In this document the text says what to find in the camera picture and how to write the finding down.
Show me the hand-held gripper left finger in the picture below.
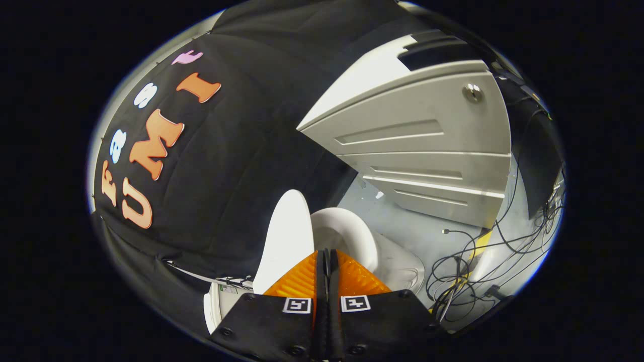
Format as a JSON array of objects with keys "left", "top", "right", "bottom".
[{"left": 208, "top": 249, "right": 330, "bottom": 361}]

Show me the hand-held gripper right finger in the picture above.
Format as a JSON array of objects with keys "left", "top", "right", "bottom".
[{"left": 330, "top": 249, "right": 446, "bottom": 361}]

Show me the white toilet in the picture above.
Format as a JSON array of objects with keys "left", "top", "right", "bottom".
[{"left": 204, "top": 207, "right": 426, "bottom": 335}]

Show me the black stand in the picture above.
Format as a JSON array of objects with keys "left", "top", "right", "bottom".
[{"left": 164, "top": 257, "right": 254, "bottom": 290}]

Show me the yellow floor tape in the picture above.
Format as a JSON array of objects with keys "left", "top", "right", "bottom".
[{"left": 433, "top": 229, "right": 492, "bottom": 312}]

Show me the black backdrop cloth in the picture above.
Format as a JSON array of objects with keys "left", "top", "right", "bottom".
[{"left": 92, "top": 0, "right": 486, "bottom": 335}]

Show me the white drawer cabinet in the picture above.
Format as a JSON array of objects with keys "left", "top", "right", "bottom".
[{"left": 297, "top": 33, "right": 513, "bottom": 229}]

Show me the bundle of black cables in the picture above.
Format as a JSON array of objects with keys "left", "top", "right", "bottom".
[{"left": 425, "top": 151, "right": 565, "bottom": 322}]

